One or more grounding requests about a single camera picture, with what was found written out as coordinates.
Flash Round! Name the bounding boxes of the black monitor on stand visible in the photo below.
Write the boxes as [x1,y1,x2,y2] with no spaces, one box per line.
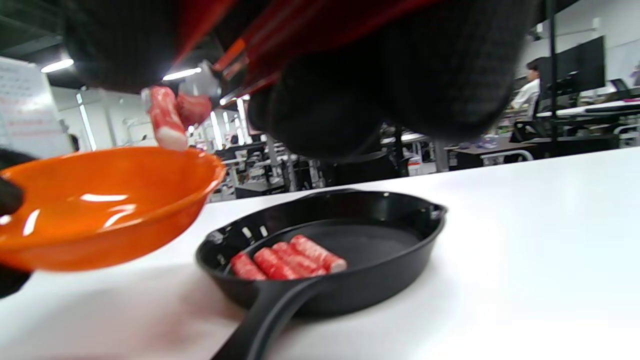
[536,0,621,161]

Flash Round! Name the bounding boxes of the person's right hand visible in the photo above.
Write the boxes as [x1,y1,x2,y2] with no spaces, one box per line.
[60,0,539,161]

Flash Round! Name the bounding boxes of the row of ceiling light strips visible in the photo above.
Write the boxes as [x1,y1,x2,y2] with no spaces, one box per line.
[41,58,203,82]

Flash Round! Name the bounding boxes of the person's left hand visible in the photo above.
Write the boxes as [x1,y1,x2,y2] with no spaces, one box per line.
[0,147,39,301]

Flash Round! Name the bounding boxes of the red steel kitchen tongs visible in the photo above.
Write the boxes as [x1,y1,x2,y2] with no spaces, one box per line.
[141,0,446,132]

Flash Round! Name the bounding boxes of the black cast iron skillet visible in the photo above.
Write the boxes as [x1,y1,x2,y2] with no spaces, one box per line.
[195,189,448,360]

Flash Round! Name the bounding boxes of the orange plastic bowl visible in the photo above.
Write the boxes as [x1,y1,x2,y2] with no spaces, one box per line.
[0,146,227,273]

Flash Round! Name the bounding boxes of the white board with red writing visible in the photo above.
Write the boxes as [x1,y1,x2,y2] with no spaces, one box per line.
[0,56,74,159]

